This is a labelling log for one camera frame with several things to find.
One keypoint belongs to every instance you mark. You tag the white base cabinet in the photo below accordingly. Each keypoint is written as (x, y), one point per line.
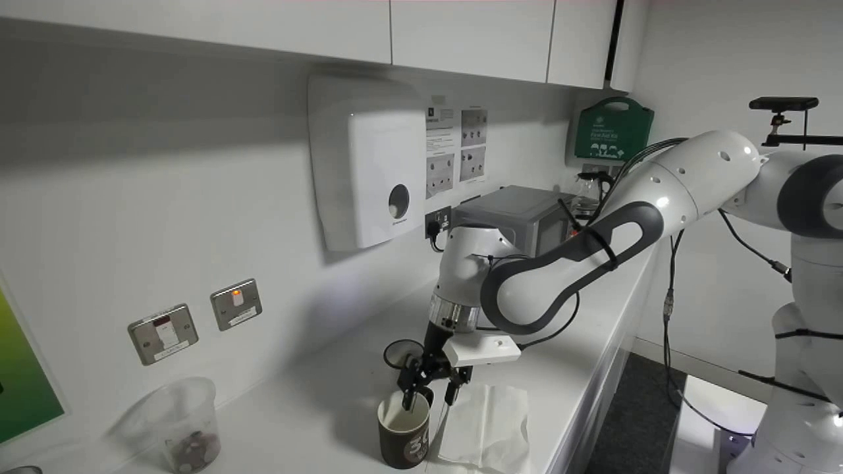
(596, 398)

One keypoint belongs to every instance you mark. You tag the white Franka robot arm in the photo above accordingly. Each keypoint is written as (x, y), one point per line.
(684, 174)

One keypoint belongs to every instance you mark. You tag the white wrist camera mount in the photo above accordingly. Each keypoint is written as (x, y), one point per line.
(479, 348)

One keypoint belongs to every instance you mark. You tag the grey microwave oven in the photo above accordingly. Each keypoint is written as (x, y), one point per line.
(515, 211)

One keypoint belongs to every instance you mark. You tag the clear plastic cup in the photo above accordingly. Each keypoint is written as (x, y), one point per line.
(167, 425)

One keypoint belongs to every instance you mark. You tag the white wall cabinets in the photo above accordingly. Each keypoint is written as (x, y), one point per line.
(264, 27)

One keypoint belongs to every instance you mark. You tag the black camera on stand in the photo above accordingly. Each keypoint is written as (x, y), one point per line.
(779, 103)

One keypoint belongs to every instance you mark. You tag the white paper towel dispenser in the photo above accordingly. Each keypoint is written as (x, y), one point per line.
(370, 167)

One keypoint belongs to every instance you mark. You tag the white robot base table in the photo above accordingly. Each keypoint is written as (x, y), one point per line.
(702, 413)

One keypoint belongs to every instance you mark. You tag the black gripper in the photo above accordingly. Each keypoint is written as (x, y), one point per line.
(434, 347)

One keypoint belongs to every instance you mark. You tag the black wall plug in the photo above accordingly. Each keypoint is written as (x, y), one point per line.
(434, 225)

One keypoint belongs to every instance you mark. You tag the instruction sheet with text header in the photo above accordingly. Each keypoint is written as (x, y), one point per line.
(439, 149)

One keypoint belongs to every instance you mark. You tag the green wall poster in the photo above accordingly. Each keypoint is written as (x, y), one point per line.
(22, 377)

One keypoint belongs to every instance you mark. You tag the dark printed paper cup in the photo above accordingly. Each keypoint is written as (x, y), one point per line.
(403, 437)

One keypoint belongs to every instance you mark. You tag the silver wall switch plate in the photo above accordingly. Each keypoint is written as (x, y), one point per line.
(162, 335)
(235, 305)

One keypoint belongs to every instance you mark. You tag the green first aid box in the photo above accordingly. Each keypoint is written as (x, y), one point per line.
(611, 130)

